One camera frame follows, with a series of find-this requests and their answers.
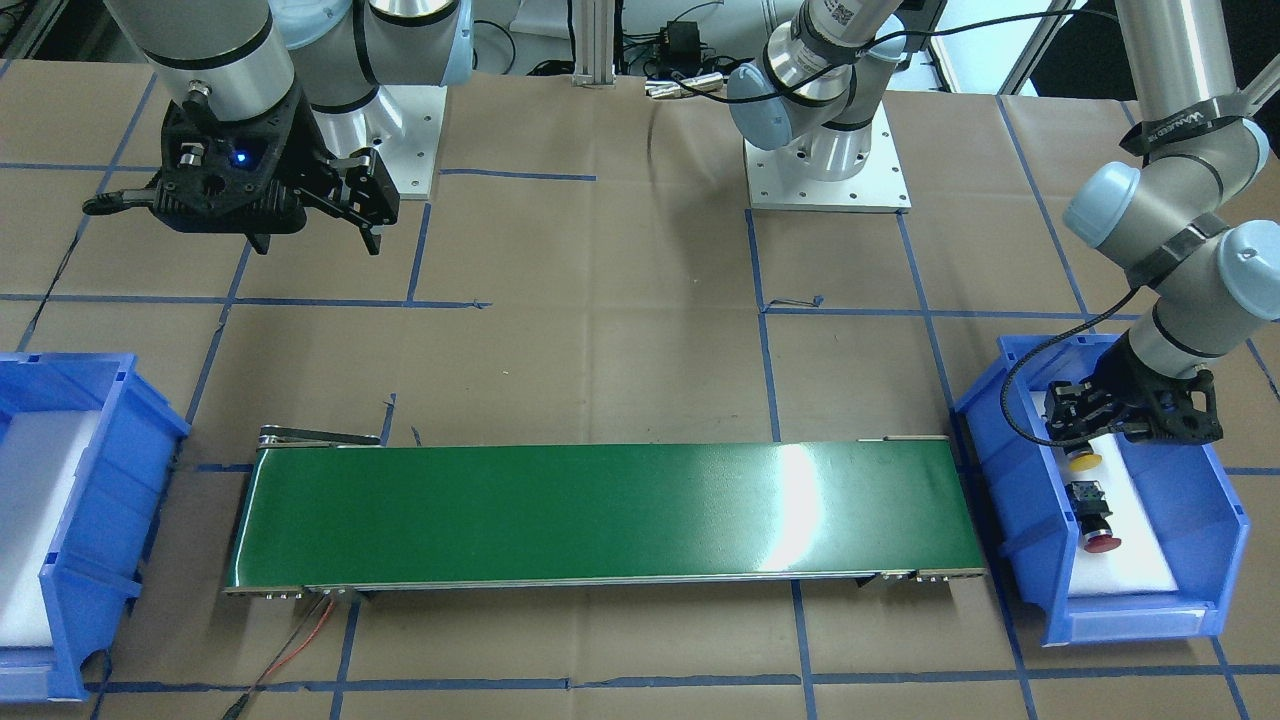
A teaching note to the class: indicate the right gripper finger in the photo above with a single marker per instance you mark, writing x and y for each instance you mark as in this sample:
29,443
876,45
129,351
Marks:
366,195
365,215

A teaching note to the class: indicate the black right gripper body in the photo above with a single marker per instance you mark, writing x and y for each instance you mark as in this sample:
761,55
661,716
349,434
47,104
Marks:
313,168

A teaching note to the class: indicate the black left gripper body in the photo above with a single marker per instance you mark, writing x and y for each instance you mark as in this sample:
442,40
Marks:
1117,390

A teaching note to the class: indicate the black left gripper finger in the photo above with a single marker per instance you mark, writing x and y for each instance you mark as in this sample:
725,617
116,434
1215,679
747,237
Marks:
1066,404
1064,435

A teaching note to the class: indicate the yellow mushroom push button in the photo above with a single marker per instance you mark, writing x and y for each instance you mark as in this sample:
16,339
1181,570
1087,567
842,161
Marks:
1079,460

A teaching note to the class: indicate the red mushroom push button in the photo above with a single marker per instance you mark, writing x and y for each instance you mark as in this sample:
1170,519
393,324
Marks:
1091,510

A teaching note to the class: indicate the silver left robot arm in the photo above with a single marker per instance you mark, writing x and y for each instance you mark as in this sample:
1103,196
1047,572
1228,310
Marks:
825,71

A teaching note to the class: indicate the blue storage bin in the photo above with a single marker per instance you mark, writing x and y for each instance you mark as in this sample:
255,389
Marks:
1198,519
92,570

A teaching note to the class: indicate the white foam pad bin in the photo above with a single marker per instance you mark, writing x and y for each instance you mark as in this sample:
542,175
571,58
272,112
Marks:
39,458
1137,565

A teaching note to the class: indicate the green conveyor belt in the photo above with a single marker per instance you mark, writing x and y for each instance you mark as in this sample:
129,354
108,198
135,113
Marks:
337,518

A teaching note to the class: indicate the black power adapter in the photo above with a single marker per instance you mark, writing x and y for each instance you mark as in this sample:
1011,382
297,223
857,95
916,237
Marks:
680,42

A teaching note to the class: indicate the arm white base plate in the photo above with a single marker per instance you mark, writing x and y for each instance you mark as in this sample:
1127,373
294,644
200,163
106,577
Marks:
828,170
404,124

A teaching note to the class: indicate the aluminium frame post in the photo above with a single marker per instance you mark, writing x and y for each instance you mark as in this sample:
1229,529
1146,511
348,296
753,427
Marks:
595,37

